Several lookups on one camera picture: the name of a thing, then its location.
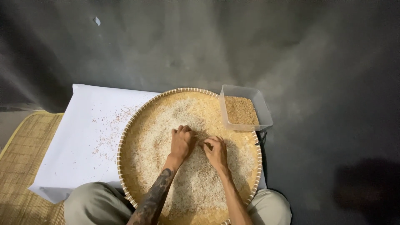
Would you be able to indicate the person's right hand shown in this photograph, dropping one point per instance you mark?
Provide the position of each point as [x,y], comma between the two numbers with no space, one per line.
[216,152]

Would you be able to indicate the person's left hand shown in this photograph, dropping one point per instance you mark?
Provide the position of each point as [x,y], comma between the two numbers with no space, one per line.
[182,144]

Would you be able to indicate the person's left fingers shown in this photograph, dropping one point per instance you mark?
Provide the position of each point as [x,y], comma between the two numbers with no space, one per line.
[184,128]

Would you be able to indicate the person's right fingers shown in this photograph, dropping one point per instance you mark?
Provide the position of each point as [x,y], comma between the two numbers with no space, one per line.
[208,142]

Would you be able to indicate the round woven bamboo winnowing tray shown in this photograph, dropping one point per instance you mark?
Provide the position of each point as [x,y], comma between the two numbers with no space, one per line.
[147,125]

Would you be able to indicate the layer of white rice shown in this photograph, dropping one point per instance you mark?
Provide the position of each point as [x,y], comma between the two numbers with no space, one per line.
[200,184]

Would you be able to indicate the brown unhusked grains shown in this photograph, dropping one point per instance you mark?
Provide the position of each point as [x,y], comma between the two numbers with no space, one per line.
[241,110]

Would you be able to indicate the clear plastic container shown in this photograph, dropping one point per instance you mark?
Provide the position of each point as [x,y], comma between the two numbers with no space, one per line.
[262,109]

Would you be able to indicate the scattered rice husks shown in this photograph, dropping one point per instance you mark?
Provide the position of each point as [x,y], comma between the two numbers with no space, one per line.
[109,131]

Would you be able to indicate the white paper sheet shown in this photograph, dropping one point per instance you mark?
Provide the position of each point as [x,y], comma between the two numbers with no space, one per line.
[87,131]

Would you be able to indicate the person's beige trousers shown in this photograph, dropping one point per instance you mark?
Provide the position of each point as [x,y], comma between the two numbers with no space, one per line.
[93,206]

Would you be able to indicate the small white paper scrap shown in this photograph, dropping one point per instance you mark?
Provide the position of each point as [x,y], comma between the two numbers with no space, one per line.
[97,21]

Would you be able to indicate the woven straw floor mat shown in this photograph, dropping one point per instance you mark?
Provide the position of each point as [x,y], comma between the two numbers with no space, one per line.
[18,168]

